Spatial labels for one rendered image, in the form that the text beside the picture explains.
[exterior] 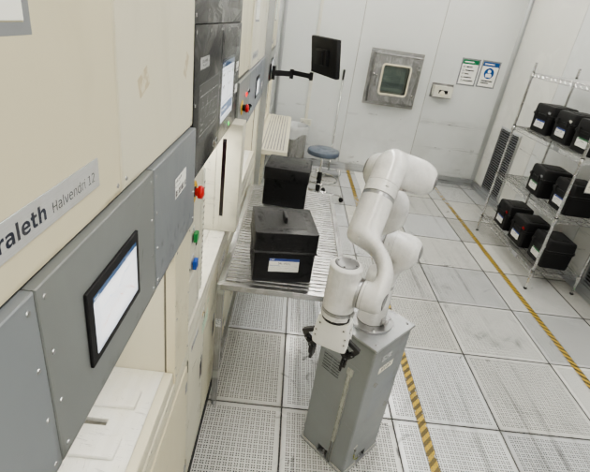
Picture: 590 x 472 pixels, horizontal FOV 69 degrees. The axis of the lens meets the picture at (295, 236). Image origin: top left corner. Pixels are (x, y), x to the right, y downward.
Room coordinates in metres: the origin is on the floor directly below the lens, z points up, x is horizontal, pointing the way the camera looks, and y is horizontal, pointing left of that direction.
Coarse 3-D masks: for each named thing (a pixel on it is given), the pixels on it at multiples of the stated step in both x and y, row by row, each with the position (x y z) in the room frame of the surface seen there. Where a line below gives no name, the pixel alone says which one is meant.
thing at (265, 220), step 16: (256, 208) 1.90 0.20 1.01; (272, 208) 1.92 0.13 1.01; (288, 208) 1.95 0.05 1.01; (256, 224) 1.72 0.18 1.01; (272, 224) 1.74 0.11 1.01; (288, 224) 1.77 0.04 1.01; (304, 224) 1.79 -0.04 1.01; (256, 240) 1.65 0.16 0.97; (272, 240) 1.66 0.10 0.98; (288, 240) 1.67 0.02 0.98; (304, 240) 1.69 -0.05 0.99
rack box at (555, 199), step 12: (564, 180) 3.59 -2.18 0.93; (576, 180) 3.60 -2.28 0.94; (552, 192) 3.67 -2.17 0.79; (564, 192) 3.49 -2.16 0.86; (576, 192) 3.41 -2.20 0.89; (552, 204) 3.61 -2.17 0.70; (576, 204) 3.41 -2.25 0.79; (588, 204) 3.42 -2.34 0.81; (576, 216) 3.42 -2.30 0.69; (588, 216) 3.42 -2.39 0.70
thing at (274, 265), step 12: (252, 252) 1.76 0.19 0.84; (252, 264) 1.70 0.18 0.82; (264, 264) 1.66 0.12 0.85; (276, 264) 1.67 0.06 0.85; (288, 264) 1.68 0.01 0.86; (300, 264) 1.69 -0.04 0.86; (312, 264) 1.70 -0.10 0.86; (252, 276) 1.66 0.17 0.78; (264, 276) 1.66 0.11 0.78; (276, 276) 1.67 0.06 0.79; (288, 276) 1.68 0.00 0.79; (300, 276) 1.69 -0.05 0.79
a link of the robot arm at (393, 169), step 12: (384, 156) 1.15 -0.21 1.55; (396, 156) 1.14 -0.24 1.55; (408, 156) 1.21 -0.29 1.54; (384, 168) 1.11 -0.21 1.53; (396, 168) 1.12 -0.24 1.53; (408, 168) 1.17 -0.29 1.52; (420, 168) 1.22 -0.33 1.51; (432, 168) 1.25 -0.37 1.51; (372, 180) 1.10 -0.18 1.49; (384, 180) 1.09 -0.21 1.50; (396, 180) 1.10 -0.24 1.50; (408, 180) 1.19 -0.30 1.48; (420, 180) 1.21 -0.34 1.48; (432, 180) 1.23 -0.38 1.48; (396, 192) 1.09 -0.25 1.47; (408, 192) 1.26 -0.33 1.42; (420, 192) 1.22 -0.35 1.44
